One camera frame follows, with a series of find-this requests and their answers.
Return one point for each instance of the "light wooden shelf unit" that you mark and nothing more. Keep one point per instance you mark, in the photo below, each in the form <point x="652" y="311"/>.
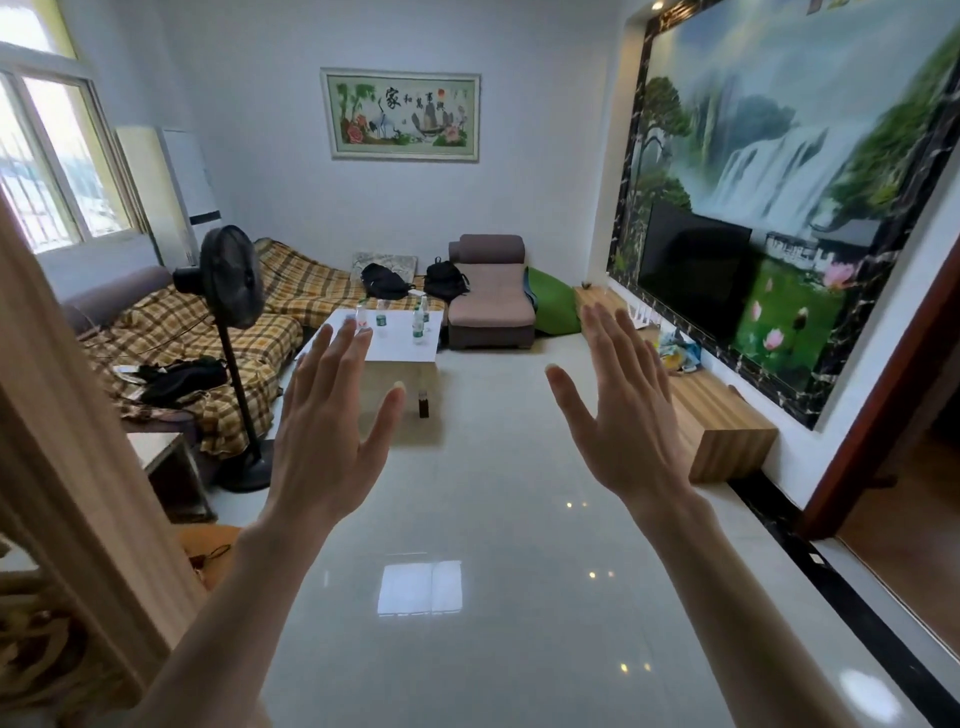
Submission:
<point x="67" y="420"/>

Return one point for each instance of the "black backpack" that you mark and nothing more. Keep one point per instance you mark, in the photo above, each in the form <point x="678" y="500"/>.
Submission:
<point x="384" y="281"/>
<point x="445" y="280"/>

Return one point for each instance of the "green bean bag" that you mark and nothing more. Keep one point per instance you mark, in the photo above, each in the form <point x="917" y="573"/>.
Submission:
<point x="553" y="304"/>

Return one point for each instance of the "orange stool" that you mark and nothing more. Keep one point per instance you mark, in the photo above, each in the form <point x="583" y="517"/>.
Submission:
<point x="206" y="544"/>

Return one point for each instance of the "reddish brown door frame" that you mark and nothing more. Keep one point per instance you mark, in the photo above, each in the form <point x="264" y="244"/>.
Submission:
<point x="877" y="397"/>

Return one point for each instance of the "person's left forearm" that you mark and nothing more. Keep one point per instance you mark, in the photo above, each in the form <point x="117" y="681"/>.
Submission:
<point x="232" y="630"/>

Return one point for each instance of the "white framed window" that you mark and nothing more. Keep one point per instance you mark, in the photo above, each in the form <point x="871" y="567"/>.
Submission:
<point x="56" y="157"/>

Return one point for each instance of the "wooden television cabinet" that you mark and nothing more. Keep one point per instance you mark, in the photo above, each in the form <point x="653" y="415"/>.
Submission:
<point x="716" y="424"/>

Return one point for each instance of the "person's left thumb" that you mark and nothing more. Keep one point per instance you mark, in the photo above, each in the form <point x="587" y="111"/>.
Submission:
<point x="384" y="420"/>

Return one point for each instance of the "person's right thumb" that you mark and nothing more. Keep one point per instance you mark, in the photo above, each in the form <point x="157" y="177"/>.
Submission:
<point x="574" y="409"/>

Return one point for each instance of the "colourful plastic bag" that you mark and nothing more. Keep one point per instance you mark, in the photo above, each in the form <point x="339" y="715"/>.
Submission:
<point x="679" y="352"/>

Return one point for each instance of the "white router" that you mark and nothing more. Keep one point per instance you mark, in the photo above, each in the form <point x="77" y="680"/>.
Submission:
<point x="643" y="319"/>

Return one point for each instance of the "person's right hand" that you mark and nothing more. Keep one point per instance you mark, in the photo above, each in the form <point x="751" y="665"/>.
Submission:
<point x="634" y="435"/>

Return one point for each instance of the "person's right little finger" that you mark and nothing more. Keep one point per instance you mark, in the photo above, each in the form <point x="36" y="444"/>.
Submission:
<point x="665" y="390"/>

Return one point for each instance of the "person's right forearm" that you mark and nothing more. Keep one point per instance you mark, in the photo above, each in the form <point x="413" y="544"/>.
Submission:
<point x="735" y="615"/>

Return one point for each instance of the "person's left little finger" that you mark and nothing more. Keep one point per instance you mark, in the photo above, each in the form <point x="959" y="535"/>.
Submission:
<point x="300" y="382"/>

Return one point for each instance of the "person's left middle finger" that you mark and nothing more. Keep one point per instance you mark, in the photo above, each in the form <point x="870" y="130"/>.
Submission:
<point x="342" y="360"/>

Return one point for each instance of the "small brown bottle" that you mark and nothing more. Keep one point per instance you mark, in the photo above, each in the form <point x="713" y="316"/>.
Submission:
<point x="424" y="405"/>

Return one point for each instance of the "sofa with plaid cover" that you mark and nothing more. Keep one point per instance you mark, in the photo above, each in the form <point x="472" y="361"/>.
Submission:
<point x="180" y="330"/>

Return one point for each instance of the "green label water bottle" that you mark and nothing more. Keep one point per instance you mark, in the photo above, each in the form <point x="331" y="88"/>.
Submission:
<point x="418" y="325"/>
<point x="424" y="309"/>

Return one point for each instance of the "white standing air conditioner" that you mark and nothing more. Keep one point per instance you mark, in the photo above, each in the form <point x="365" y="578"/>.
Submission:
<point x="176" y="187"/>

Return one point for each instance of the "white coffee table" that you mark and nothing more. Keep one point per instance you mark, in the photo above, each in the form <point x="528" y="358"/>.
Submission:
<point x="401" y="345"/>

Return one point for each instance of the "small green label bottle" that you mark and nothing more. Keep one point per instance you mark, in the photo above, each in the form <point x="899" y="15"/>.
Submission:
<point x="381" y="316"/>

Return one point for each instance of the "framed floral embroidery picture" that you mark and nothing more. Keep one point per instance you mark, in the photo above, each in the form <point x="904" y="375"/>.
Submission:
<point x="401" y="114"/>

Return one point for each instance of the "small side table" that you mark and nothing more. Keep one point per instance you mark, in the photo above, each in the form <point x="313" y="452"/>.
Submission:
<point x="169" y="472"/>

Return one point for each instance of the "clear plastic cup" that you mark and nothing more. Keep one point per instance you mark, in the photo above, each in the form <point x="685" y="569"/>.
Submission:
<point x="361" y="316"/>

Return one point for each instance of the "wooden root carving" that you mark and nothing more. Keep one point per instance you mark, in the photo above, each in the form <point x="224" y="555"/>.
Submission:
<point x="45" y="645"/>

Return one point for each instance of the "black pedestal fan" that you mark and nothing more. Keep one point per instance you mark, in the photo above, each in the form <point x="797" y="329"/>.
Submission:
<point x="229" y="277"/>

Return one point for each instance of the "person's left hand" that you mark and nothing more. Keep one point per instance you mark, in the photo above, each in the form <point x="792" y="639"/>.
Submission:
<point x="319" y="442"/>

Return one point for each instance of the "black bag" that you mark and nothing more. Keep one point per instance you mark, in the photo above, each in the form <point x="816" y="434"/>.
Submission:
<point x="184" y="379"/>

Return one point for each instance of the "person's right middle finger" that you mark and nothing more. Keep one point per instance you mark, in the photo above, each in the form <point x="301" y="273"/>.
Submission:
<point x="628" y="352"/>

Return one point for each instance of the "black flat television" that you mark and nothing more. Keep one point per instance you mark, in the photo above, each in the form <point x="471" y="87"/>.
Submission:
<point x="694" y="270"/>

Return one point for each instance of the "waterfall landscape wall mural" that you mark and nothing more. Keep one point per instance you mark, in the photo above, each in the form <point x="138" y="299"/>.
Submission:
<point x="795" y="135"/>

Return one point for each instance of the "grey patterned cushion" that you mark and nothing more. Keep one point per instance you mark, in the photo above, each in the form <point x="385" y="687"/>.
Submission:
<point x="390" y="261"/>

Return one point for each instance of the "brown chaise armchair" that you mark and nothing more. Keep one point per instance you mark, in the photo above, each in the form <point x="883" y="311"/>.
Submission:
<point x="489" y="296"/>

